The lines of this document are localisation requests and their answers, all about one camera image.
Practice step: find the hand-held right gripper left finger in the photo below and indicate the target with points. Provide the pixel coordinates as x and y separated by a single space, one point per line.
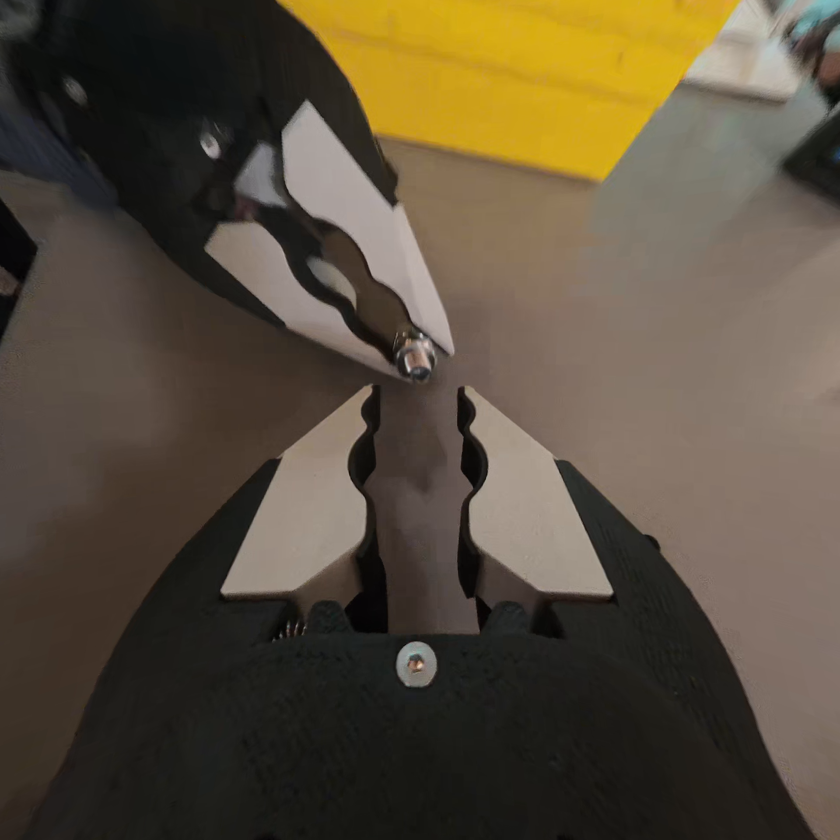
308 512

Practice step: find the silver hex nut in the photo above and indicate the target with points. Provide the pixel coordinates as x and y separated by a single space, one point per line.
415 358

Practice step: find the yellow plastic bin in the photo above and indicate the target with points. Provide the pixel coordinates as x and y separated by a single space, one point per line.
499 72

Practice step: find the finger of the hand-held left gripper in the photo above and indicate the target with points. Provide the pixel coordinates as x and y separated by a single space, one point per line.
367 216
262 275

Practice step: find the dark box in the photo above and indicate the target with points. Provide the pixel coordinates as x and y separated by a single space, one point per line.
817 161

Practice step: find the white box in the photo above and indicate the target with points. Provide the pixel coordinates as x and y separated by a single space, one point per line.
748 46

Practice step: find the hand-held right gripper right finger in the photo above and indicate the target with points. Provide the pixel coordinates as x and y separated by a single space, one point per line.
525 512

